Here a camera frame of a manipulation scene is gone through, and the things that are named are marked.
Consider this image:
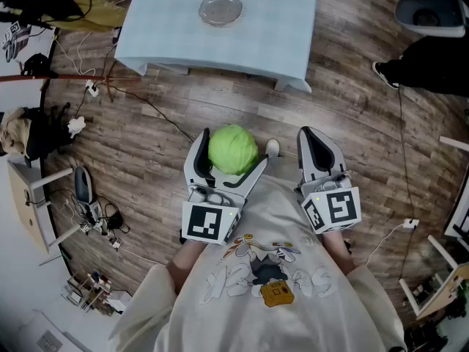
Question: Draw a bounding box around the clear glass plate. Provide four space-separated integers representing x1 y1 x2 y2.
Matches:
198 0 245 29

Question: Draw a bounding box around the green cabbage ball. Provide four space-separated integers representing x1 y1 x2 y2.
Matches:
207 124 259 177

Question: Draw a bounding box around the red-brown wooden stand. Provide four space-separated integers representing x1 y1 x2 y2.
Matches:
0 60 142 104

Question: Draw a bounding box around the person's left forearm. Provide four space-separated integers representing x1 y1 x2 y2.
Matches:
166 237 212 297

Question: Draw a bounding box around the white cabinet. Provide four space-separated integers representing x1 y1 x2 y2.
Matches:
31 309 113 352

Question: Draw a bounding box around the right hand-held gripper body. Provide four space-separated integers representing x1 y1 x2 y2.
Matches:
295 172 363 235

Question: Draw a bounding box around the crumpled white tissue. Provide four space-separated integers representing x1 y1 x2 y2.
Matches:
67 116 87 139

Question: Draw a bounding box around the wooden stool with white legs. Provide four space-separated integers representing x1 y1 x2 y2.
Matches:
6 155 82 267

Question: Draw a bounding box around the person's white shoe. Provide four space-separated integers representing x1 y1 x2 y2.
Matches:
264 138 281 159

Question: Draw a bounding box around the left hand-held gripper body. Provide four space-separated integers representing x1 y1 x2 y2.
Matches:
180 183 246 247

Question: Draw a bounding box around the light blue tablecloth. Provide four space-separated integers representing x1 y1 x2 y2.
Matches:
114 0 319 94

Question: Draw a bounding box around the black bag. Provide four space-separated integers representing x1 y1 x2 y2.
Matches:
21 102 75 162

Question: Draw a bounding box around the thin black cable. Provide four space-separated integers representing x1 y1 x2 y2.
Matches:
396 85 418 282

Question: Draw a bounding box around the person's right forearm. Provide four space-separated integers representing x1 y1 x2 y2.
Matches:
320 230 357 275

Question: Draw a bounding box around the small rack with clutter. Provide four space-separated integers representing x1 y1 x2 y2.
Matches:
59 268 130 318

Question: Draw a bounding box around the grey rounded shell seat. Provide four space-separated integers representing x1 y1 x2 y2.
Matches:
394 0 467 39

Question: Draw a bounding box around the long black floor cable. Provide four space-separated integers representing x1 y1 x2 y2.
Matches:
74 82 196 143

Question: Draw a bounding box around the white frame table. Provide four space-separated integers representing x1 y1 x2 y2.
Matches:
398 234 469 321

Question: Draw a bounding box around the tangle of black cables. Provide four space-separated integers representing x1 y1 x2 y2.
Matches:
101 200 131 235

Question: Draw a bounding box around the person's white printed shirt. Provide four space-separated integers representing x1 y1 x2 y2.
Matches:
107 155 408 352

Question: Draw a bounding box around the beige fabric bundle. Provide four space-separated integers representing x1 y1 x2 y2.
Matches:
0 106 33 158

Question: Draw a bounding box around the white cable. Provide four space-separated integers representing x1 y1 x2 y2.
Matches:
365 222 408 268

